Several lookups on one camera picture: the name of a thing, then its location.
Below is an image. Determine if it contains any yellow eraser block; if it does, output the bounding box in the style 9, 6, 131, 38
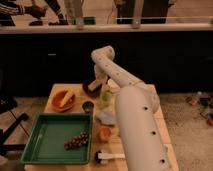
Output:
88, 79, 102, 91

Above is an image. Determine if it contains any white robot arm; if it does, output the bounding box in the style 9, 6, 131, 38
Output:
91, 46, 172, 171

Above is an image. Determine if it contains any dark purple bowl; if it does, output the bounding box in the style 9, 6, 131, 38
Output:
82, 79, 102, 98

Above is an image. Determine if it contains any orange bowl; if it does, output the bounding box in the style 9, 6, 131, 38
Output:
51, 90, 75, 112

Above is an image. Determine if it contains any green yellow bottle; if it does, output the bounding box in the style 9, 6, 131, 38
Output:
100, 84, 111, 108

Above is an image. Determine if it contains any small dark cup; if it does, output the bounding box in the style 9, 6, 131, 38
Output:
82, 101, 94, 114

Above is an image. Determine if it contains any yellow banana toy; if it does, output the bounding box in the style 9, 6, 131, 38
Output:
59, 89, 74, 108

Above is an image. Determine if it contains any crumpled white cloth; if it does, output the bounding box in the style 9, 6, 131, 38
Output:
96, 111, 116, 126

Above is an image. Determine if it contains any green box on ledge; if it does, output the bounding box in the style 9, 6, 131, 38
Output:
84, 16, 96, 25

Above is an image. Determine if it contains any small orange cup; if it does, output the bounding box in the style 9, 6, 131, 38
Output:
99, 127, 112, 142

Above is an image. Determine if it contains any purple grape bunch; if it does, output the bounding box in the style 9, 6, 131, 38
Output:
64, 132, 89, 150

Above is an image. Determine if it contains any black low cabinet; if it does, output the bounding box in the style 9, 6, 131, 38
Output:
0, 31, 213, 96

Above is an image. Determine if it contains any person in striped clothes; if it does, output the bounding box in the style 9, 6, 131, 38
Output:
0, 0, 68, 26

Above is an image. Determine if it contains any green plastic tray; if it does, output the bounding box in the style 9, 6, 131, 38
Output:
21, 114, 93, 165

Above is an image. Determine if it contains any black office chair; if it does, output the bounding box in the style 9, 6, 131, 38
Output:
0, 69, 30, 158

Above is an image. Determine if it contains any clutter pile on floor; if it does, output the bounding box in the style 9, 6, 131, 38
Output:
186, 91, 213, 127

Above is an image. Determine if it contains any white handled brush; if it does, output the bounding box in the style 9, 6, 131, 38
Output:
95, 151, 125, 164

